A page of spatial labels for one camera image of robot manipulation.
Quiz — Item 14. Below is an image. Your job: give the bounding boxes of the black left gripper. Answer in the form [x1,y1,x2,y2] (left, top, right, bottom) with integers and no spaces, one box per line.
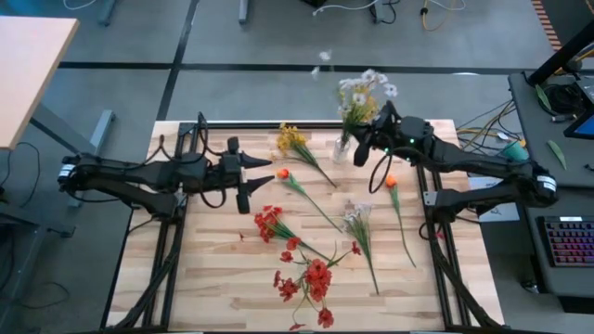
[216,135,276,215]

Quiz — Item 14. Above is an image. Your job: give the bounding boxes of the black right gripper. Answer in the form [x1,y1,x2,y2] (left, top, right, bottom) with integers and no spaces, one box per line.
[353,98,436,168]

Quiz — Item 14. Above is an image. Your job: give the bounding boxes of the yellow flower bunch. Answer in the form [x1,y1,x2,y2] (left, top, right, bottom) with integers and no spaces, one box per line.
[341,90,380,140]
[276,122,338,189]

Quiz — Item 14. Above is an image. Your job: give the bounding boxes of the orange tulip green stem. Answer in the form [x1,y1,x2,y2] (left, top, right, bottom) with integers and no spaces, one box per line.
[384,173,418,269]
[276,167,343,233]

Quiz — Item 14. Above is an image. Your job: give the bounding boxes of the small ribbed glass vase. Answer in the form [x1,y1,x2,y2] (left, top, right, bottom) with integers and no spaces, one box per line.
[331,135,353,164]

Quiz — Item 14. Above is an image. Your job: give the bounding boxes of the red flower bunch thick stem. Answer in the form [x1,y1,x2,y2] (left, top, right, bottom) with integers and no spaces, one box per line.
[252,205,333,263]

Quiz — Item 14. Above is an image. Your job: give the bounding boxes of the red flower spray thin stems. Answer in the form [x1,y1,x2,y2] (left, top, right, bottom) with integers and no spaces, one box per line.
[272,236,363,331]

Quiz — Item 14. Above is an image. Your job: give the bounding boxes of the teal tape roll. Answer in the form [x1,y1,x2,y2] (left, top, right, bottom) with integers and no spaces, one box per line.
[502,140,529,164]

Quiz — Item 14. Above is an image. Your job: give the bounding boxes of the white paper sheet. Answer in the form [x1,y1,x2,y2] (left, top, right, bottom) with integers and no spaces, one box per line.
[467,174,521,224]

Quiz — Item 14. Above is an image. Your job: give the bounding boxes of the grey side table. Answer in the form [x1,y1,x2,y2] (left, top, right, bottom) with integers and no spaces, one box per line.
[507,71,594,315]

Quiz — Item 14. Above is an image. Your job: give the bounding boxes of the loose green leaf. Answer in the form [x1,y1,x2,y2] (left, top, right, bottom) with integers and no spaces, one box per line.
[535,83,553,112]
[546,138,568,172]

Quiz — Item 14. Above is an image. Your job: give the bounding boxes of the black diagonal stand bar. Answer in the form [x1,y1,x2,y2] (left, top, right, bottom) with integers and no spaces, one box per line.
[527,18,594,88]

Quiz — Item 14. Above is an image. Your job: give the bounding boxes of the dark laptop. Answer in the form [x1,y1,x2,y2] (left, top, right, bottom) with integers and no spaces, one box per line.
[562,76,594,141]

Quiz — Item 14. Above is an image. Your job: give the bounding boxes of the backlit keyboard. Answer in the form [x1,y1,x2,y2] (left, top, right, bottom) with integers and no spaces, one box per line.
[536,214,594,269]

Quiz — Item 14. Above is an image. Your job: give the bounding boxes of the light wood desk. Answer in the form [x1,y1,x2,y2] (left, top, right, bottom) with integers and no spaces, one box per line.
[0,16,116,210]

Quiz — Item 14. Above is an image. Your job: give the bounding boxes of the black metal table frame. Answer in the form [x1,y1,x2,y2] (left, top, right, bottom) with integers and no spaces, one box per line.
[99,110,505,334]

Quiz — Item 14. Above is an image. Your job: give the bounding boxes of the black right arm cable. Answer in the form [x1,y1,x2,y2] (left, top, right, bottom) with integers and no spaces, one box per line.
[368,147,396,195]

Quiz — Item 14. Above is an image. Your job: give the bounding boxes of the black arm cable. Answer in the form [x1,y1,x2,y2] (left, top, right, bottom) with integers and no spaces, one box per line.
[155,110,229,210]
[368,147,396,195]

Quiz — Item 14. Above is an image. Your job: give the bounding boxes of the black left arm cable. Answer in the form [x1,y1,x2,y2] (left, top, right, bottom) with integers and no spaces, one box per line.
[155,110,229,210]

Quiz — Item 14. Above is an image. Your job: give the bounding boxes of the loose cable bundle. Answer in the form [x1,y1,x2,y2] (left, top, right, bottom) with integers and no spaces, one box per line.
[456,98,528,157]

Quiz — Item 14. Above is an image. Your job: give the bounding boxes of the white floor cable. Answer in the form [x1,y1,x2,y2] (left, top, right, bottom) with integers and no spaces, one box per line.
[311,0,378,18]
[62,0,99,11]

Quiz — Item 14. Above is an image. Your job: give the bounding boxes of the yellow floor cable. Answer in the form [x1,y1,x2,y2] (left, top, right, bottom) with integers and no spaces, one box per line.
[420,0,467,32]

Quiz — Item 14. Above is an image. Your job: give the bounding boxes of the coiled black cable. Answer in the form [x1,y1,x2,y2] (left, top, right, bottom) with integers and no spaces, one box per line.
[541,82,581,122]

